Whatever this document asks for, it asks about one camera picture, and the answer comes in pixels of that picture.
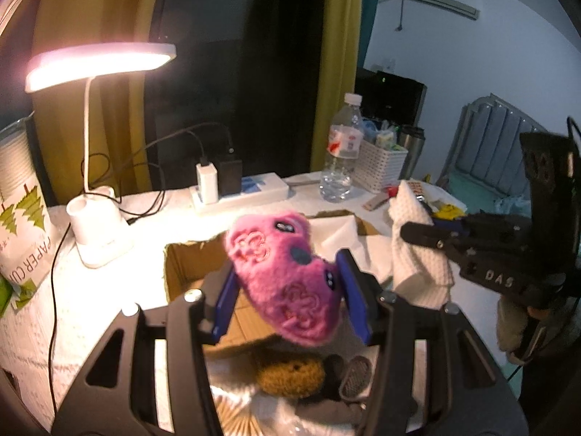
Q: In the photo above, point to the steel thermos mug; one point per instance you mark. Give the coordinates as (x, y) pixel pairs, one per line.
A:
(412, 147)

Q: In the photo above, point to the white desk lamp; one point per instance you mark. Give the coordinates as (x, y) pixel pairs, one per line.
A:
(97, 231)

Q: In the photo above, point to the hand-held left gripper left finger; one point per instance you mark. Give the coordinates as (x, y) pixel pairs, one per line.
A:
(224, 300)

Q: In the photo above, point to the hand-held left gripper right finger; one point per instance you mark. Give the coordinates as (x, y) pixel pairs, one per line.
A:
(352, 291)

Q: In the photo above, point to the pink plush toy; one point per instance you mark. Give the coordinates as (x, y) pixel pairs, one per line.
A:
(281, 277)

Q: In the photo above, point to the white charger plug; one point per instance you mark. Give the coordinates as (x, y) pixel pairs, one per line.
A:
(208, 184)

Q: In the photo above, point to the black cabinet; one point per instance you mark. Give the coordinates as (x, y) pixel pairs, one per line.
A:
(395, 95)

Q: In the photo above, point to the white cloth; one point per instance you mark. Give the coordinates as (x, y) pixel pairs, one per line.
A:
(349, 245)

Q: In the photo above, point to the white power strip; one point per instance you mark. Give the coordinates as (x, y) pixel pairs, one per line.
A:
(254, 190)

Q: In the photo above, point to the paper cup package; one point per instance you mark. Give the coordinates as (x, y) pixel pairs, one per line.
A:
(20, 209)

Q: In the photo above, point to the yellow curtain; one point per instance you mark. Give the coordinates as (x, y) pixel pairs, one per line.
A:
(81, 113)

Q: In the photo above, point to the black power adapter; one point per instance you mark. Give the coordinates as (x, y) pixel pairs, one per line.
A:
(228, 172)

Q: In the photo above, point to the red and white packet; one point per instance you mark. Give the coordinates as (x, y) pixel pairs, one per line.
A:
(377, 200)

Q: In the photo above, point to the yellow cloth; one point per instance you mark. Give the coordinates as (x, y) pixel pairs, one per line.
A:
(447, 211)

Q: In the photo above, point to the white woven basket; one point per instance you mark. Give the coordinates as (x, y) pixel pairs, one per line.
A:
(379, 166)

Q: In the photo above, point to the teal bedding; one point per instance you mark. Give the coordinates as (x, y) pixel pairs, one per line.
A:
(481, 195)

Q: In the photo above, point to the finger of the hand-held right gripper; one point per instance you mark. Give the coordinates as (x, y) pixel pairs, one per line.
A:
(431, 235)

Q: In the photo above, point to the person's right forearm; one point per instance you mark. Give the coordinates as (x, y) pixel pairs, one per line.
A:
(510, 327)

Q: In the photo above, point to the white waffle towel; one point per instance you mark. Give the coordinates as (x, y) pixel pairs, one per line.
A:
(415, 254)

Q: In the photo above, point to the black mesh object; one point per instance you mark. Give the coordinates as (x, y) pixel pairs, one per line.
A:
(352, 377)

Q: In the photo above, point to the cardboard box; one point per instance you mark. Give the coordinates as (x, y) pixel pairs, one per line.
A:
(190, 263)

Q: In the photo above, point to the clear water bottle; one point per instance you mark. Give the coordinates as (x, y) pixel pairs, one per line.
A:
(341, 154)

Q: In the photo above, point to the grey padded headboard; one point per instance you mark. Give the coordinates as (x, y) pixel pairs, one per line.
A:
(490, 141)

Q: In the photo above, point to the brown plush toy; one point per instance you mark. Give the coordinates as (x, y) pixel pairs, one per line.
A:
(290, 374)

